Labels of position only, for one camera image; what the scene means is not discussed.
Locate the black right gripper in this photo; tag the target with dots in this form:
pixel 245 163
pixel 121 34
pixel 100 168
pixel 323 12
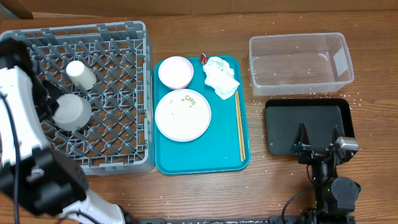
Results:
pixel 300 144

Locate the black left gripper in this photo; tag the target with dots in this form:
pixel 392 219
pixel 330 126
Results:
pixel 56 93

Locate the grey metal bowl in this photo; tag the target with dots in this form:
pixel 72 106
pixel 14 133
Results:
pixel 73 112

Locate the white plastic cup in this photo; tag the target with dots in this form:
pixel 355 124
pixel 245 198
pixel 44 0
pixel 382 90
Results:
pixel 80 74

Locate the white napkin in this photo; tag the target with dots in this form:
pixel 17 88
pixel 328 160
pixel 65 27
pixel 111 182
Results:
pixel 220 76

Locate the small pink plate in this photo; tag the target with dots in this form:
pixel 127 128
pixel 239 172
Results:
pixel 176 72

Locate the white plate with rice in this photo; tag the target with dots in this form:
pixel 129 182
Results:
pixel 183 115

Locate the red snack wrapper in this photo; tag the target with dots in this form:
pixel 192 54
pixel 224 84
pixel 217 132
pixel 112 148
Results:
pixel 203 59

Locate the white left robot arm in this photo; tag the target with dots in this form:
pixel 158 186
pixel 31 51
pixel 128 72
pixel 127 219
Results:
pixel 33 175

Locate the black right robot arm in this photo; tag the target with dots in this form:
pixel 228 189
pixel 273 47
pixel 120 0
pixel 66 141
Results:
pixel 335 196

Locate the grey dishwasher rack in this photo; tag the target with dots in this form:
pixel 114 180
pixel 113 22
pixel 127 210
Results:
pixel 118 138

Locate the black tray bin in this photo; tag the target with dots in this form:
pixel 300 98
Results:
pixel 319 117

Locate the clear plastic bin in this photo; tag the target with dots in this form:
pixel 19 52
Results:
pixel 296 64

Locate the teal plastic tray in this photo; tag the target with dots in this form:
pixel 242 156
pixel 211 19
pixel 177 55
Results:
pixel 217 150

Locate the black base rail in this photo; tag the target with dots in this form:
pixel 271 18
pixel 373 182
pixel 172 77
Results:
pixel 275 219

